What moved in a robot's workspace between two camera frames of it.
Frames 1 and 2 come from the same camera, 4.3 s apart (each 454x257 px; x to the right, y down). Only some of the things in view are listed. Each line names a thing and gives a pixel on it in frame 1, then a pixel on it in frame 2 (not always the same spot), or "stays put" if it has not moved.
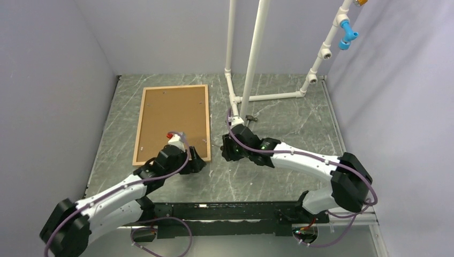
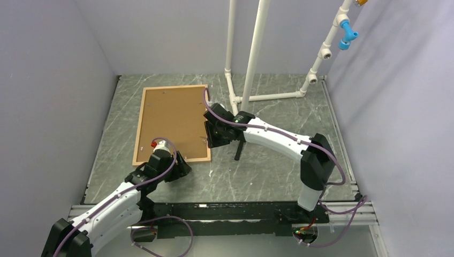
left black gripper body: (180, 161) stays put
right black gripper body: (233, 152) to (215, 134)
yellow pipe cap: (362, 2) stays put
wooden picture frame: (180, 109) stays put
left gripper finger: (195, 164) to (180, 168)
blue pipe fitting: (345, 43) stays put
